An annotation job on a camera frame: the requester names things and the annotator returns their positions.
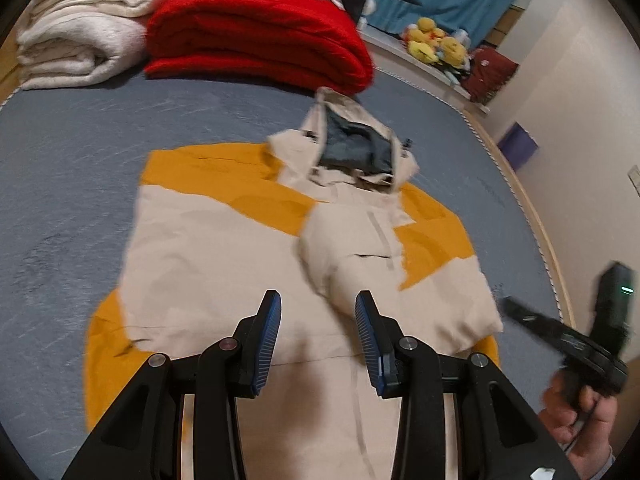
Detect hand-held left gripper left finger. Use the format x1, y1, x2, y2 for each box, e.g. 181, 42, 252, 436
62, 290, 282, 480

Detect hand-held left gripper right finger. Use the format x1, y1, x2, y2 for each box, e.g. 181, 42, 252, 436
354, 290, 581, 480

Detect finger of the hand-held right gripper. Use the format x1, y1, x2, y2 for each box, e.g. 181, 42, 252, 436
501, 296, 593, 356

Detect beige and orange hooded jacket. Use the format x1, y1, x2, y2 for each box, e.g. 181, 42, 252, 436
82, 86, 505, 480

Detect person's right hand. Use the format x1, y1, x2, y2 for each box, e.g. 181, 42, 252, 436
539, 374, 617, 477

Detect purple box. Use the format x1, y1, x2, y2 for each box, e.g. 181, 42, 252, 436
496, 122, 541, 172

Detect dark red bag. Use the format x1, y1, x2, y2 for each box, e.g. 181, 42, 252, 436
461, 46, 519, 102

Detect bed with grey-blue cover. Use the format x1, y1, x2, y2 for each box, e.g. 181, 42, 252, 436
0, 67, 576, 461

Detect white ledge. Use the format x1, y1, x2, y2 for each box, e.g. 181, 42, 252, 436
357, 22, 493, 117

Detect yellow plush toy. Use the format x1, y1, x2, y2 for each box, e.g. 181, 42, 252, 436
404, 16, 448, 65
439, 35, 471, 68

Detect folded red blanket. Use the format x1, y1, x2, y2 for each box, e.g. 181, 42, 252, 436
144, 0, 376, 95

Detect folded white blanket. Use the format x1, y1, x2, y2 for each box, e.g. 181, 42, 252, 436
16, 0, 183, 92

